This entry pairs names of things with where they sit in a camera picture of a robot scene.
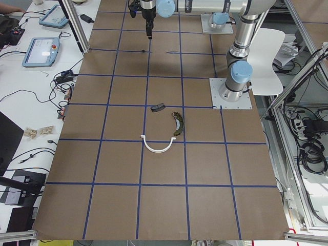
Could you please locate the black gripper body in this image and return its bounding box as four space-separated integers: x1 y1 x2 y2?
140 0 156 21

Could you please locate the black power adapter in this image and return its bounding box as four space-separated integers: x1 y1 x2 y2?
80 14 94 24

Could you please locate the far blue teach pendant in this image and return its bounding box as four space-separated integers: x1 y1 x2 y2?
39 5 68 29

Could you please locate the blue teach pendant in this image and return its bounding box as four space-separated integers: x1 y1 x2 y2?
39 5 68 29
22 37 60 68

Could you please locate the olive green brake shoe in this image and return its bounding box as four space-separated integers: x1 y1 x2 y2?
172 111 185 137

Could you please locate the near blue teach pendant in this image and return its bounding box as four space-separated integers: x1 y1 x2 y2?
22 37 60 68

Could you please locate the white plastic chair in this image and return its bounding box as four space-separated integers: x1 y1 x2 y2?
248 28 285 96

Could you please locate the white curved plastic clamp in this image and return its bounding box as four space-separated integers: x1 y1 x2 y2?
140 135 176 154

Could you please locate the brown paper table cover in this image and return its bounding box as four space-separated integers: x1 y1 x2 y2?
34 1 289 240

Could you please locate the aluminium frame post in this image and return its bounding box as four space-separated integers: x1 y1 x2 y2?
58 0 90 54

